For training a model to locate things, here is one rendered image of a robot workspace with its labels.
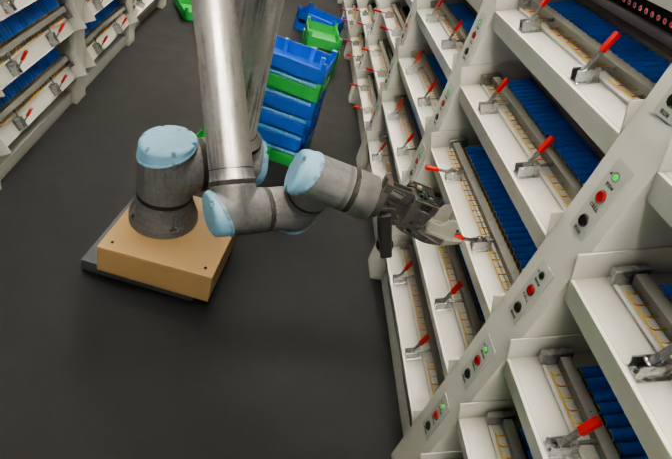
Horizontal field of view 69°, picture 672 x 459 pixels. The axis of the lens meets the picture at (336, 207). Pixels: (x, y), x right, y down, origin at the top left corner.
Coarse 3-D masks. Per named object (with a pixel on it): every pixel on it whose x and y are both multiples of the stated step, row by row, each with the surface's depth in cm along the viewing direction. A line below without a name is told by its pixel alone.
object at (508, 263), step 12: (456, 144) 134; (456, 156) 132; (468, 168) 125; (468, 180) 121; (480, 192) 116; (480, 204) 113; (480, 216) 111; (492, 216) 109; (492, 228) 106; (504, 240) 102; (504, 252) 100; (504, 264) 98; (516, 276) 94; (504, 288) 94
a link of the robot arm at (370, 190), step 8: (368, 176) 92; (376, 176) 93; (368, 184) 91; (376, 184) 92; (360, 192) 90; (368, 192) 91; (376, 192) 91; (360, 200) 91; (368, 200) 91; (376, 200) 91; (352, 208) 92; (360, 208) 92; (368, 208) 92; (360, 216) 94; (368, 216) 94
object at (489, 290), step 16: (432, 144) 138; (448, 144) 138; (464, 144) 136; (480, 144) 138; (432, 160) 138; (448, 160) 133; (448, 192) 121; (464, 208) 116; (464, 224) 111; (480, 224) 111; (464, 256) 108; (480, 256) 103; (512, 256) 102; (480, 272) 99; (496, 272) 99; (480, 288) 97; (496, 288) 95; (480, 304) 98; (496, 304) 89
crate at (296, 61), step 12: (276, 48) 203; (288, 48) 202; (300, 48) 201; (276, 60) 186; (288, 60) 185; (300, 60) 200; (288, 72) 188; (300, 72) 187; (312, 72) 186; (324, 72) 185
